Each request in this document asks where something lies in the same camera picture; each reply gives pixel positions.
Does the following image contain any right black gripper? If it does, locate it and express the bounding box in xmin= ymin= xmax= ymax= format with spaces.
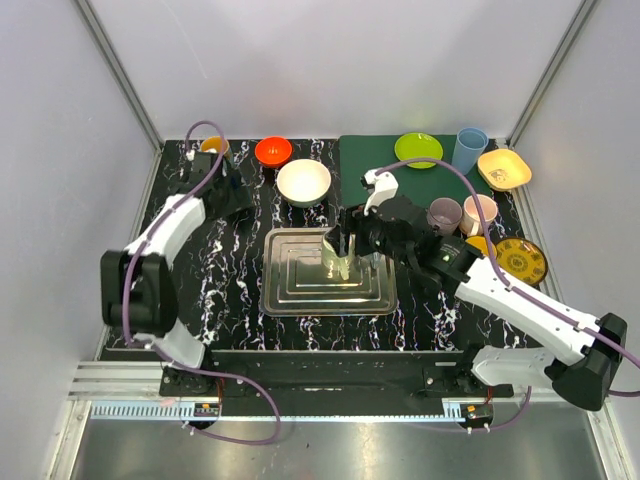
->
xmin=324 ymin=202 xmax=414 ymax=269

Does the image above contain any light green mug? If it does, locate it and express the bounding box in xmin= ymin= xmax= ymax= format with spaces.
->
xmin=321 ymin=226 xmax=354 ymax=280

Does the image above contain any grey-blue ceramic mug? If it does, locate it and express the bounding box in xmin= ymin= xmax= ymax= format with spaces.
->
xmin=369 ymin=252 xmax=387 ymax=277

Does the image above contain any dark blue mug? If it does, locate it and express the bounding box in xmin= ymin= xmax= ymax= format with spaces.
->
xmin=227 ymin=173 xmax=249 ymax=202

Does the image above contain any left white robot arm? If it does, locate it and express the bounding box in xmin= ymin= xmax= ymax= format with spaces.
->
xmin=100 ymin=148 xmax=253 ymax=396

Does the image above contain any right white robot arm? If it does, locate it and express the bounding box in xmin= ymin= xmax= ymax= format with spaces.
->
xmin=328 ymin=196 xmax=627 ymax=411

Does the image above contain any blue mug yellow inside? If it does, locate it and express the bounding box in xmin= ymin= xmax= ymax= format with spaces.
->
xmin=199 ymin=136 xmax=233 ymax=160

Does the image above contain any pink mug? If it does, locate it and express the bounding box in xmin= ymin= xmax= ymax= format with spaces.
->
xmin=459 ymin=194 xmax=498 ymax=236

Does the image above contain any orange red bowl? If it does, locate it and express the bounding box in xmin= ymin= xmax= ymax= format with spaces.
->
xmin=255 ymin=136 xmax=293 ymax=168

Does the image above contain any white ceramic bowl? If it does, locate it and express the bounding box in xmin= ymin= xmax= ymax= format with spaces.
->
xmin=276 ymin=159 xmax=332 ymax=208

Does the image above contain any silver metal tray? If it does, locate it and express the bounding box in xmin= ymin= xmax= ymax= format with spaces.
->
xmin=260 ymin=228 xmax=398 ymax=317

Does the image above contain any translucent purple cup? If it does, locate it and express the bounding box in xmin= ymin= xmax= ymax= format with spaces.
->
xmin=427 ymin=197 xmax=463 ymax=235

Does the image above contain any lime green plate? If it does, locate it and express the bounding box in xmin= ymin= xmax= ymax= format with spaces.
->
xmin=394 ymin=132 xmax=444 ymax=162

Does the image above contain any small yellow bowl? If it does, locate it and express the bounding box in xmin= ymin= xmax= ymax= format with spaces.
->
xmin=466 ymin=235 xmax=498 ymax=257

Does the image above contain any light blue tumbler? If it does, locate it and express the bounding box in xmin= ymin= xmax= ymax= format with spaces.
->
xmin=451 ymin=127 xmax=489 ymax=175

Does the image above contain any yellow square dish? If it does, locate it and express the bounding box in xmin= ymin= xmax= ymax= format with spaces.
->
xmin=477 ymin=148 xmax=532 ymax=192

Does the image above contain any black gold patterned plate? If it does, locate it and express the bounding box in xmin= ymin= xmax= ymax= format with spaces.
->
xmin=496 ymin=237 xmax=548 ymax=286

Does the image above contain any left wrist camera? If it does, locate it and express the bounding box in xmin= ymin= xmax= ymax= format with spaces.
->
xmin=190 ymin=151 xmax=216 ymax=177

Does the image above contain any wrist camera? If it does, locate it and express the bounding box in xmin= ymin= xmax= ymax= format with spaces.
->
xmin=362 ymin=169 xmax=398 ymax=216
xmin=190 ymin=151 xmax=216 ymax=177

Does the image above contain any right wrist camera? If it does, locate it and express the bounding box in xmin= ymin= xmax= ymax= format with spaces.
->
xmin=362 ymin=169 xmax=398 ymax=216

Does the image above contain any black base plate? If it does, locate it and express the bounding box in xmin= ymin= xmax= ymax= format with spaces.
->
xmin=159 ymin=351 xmax=514 ymax=417

